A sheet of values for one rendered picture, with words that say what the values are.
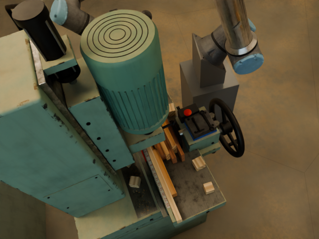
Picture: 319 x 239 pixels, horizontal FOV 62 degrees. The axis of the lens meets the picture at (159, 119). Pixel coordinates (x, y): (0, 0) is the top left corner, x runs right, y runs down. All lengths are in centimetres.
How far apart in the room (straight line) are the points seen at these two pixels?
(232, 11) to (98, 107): 72
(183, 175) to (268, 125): 131
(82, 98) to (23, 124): 14
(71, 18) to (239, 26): 68
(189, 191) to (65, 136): 55
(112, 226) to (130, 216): 8
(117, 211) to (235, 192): 105
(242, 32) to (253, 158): 110
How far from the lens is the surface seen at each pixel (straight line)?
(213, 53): 153
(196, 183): 103
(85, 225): 118
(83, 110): 64
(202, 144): 107
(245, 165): 206
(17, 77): 59
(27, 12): 54
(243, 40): 129
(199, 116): 104
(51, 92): 57
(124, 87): 60
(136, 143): 93
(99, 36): 61
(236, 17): 119
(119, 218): 114
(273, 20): 305
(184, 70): 177
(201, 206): 101
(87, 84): 65
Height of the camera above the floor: 189
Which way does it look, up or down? 59 degrees down
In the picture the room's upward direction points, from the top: 13 degrees counter-clockwise
